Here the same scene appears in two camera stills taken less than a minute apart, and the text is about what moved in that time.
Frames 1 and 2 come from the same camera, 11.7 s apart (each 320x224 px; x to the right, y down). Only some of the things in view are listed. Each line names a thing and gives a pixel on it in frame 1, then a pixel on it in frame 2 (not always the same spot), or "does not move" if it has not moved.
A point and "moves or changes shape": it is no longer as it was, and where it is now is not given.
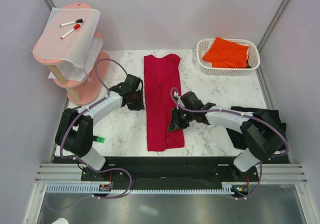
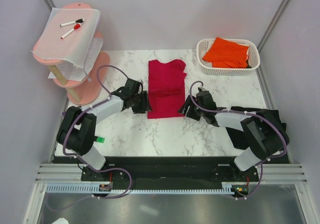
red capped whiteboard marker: (76, 27) does not move
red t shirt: (161, 76) moves or changes shape
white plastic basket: (253, 56) does not move
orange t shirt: (225, 54) does not move
